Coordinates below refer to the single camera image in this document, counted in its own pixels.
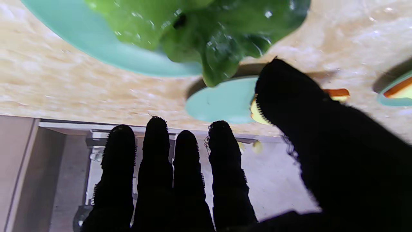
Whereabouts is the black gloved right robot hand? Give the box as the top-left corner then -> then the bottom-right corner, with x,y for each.
80,58 -> 412,232

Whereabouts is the toy bread slice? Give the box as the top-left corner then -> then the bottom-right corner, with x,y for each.
383,77 -> 412,99
250,89 -> 350,126

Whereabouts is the green round plate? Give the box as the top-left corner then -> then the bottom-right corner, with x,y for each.
377,71 -> 412,107
185,76 -> 259,124
21,0 -> 203,78

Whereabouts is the green lettuce leaf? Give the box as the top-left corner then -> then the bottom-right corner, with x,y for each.
84,0 -> 311,87

